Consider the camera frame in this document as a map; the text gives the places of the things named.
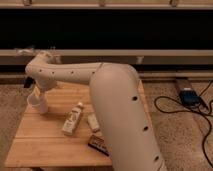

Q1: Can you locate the dark rectangular snack bar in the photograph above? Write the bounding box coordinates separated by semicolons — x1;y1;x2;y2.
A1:
88;135;109;156

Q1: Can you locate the small white packet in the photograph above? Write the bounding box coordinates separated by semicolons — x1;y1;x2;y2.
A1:
87;114;100;132

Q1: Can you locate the blue device on floor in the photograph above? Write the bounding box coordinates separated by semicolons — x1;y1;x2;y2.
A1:
179;89;200;106

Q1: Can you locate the wooden table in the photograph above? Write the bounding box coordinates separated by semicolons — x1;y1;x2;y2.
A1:
5;82;111;168

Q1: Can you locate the long wooden rail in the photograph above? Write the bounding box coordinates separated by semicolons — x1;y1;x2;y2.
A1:
0;49;213;65

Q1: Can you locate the white plastic bottle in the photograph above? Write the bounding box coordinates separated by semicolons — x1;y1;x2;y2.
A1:
62;102;84;135

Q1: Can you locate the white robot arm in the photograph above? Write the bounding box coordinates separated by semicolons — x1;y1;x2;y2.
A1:
25;51;168;171

